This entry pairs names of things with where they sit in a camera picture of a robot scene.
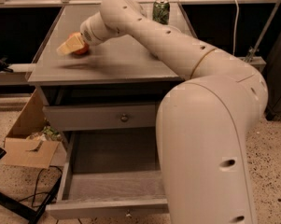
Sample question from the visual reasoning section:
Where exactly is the red apple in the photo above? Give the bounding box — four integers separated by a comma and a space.
69, 33, 89, 55

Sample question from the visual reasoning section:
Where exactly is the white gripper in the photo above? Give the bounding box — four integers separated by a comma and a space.
56, 12, 119, 55

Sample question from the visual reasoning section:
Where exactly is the open lower grey drawer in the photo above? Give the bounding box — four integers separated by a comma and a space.
47, 127, 168, 219

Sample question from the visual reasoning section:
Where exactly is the black floor cable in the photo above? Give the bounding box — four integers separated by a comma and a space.
18, 165, 63, 209

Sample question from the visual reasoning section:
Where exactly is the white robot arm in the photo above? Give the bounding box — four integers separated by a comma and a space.
57, 0, 268, 224

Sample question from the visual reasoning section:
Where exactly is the grey drawer cabinet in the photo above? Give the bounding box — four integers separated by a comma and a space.
27, 2, 213, 147

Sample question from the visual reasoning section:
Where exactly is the closed upper grey drawer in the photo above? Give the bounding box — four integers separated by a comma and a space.
43, 103, 156, 131

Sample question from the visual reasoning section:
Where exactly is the green soda can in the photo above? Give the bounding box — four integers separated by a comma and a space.
152, 0, 170, 25

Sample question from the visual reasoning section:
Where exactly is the cardboard box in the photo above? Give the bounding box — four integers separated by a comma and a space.
4, 91, 66, 169

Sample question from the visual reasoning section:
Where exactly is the black stand base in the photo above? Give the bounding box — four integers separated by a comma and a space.
0, 147, 61, 224

